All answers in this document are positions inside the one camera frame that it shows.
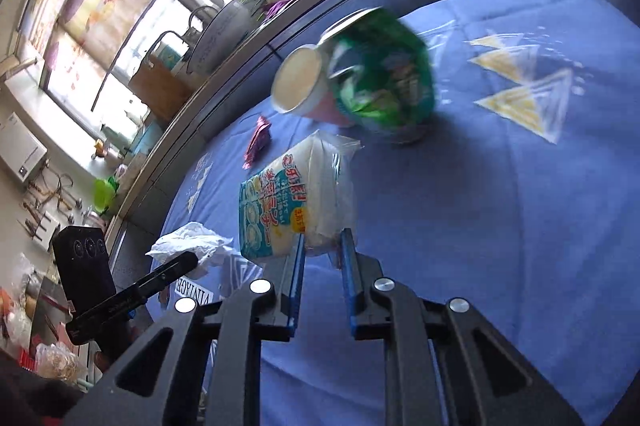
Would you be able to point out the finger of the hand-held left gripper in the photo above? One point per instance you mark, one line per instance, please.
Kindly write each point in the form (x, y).
(130, 298)

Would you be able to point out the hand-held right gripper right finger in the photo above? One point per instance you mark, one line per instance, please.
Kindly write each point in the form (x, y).
(351, 281)

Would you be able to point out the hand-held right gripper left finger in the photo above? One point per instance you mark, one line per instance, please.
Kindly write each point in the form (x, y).
(296, 278)

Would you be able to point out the smartphone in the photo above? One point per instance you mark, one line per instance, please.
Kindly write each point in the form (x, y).
(82, 261)

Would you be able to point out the white plastic bag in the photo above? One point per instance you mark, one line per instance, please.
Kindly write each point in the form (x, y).
(300, 201)

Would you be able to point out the white tissue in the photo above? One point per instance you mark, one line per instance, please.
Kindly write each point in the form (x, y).
(190, 243)

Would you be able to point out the red foil wrapper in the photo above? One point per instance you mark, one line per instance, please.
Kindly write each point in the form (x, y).
(257, 141)

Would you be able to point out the pink paper cup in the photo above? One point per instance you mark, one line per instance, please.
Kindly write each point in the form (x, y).
(300, 79)

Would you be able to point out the green drink can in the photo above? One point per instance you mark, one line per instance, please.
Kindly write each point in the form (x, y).
(385, 76)

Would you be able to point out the clear plastic food bag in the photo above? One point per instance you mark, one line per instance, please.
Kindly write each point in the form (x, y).
(57, 361)

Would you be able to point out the green plastic container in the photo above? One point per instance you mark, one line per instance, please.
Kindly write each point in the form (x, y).
(105, 195)

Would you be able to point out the blue printed tablecloth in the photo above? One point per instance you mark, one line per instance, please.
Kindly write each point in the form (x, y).
(475, 206)

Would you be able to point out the white water heater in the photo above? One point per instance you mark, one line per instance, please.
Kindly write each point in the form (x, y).
(20, 149)

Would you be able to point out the wooden cutting board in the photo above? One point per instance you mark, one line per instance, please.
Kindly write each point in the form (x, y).
(155, 89)

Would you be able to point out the white detergent bottle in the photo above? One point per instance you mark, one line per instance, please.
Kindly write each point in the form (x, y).
(172, 54)

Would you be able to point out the white patterned basin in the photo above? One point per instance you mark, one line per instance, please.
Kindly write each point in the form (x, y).
(220, 39)

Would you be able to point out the steel faucet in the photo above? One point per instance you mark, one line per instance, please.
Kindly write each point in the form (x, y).
(161, 35)
(193, 15)

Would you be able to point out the purple cloth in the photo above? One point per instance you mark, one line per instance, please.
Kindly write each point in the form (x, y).
(277, 9)

